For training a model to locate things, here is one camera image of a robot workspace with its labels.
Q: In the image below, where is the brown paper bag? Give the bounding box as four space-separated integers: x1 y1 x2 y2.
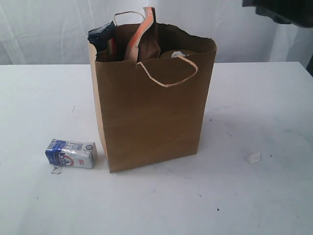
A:
89 21 217 173

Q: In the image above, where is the gold lid clear jar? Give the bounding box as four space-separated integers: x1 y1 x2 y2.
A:
160 50 195 59

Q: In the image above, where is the blue white milk carton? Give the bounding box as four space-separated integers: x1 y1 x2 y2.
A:
45 139 97 169

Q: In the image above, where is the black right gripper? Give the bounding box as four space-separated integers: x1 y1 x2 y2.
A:
242 0 313 27

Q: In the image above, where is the white backdrop curtain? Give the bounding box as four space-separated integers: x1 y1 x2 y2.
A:
0 0 313 66

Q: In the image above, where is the spaghetti packet with Italian flag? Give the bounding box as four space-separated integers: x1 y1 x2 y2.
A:
88 21 116 62

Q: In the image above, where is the brown kraft pouch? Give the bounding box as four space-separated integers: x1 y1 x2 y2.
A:
124 7 161 63

